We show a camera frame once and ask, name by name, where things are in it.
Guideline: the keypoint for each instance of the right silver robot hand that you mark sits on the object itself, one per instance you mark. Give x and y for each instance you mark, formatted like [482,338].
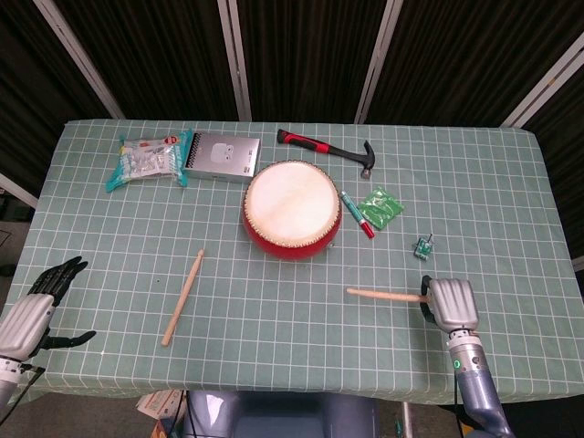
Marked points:
[454,303]

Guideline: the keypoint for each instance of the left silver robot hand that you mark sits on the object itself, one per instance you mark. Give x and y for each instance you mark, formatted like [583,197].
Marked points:
[25,321]

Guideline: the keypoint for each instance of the wooden drumstick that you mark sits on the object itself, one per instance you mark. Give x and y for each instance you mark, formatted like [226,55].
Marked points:
[388,295]
[183,296]

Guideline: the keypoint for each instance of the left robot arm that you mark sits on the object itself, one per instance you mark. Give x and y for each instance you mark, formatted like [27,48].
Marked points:
[8,376]

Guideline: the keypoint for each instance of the red drum with white skin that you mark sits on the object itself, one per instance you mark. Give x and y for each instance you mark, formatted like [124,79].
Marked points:
[292,205]

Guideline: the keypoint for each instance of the small green circuit board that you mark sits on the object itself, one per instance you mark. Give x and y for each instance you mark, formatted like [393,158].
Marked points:
[423,247]

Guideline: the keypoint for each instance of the green foil sachet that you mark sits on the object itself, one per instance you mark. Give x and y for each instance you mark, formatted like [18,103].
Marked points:
[381,207]

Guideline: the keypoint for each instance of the white table leg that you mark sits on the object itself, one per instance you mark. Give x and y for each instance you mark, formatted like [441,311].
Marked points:
[407,422]

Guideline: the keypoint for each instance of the green marker with red cap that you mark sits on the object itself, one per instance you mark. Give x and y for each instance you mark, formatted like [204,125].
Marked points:
[357,214]

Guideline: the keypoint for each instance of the cardboard box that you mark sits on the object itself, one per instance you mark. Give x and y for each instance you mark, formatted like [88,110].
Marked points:
[159,408]

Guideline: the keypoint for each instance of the green checked tablecloth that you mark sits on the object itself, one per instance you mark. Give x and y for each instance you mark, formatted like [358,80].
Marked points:
[292,328]

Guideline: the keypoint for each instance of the clear teal snack bag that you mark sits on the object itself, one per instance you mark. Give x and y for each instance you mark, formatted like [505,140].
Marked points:
[146,159]

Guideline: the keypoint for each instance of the black and red claw hammer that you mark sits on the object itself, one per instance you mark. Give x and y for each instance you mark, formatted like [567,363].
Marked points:
[319,146]

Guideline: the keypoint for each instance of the grey earbuds box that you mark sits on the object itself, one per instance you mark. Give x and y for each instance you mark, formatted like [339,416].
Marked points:
[223,157]

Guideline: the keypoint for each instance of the white partition post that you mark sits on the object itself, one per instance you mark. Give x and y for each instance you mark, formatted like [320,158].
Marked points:
[378,59]
[545,82]
[80,59]
[235,59]
[16,189]

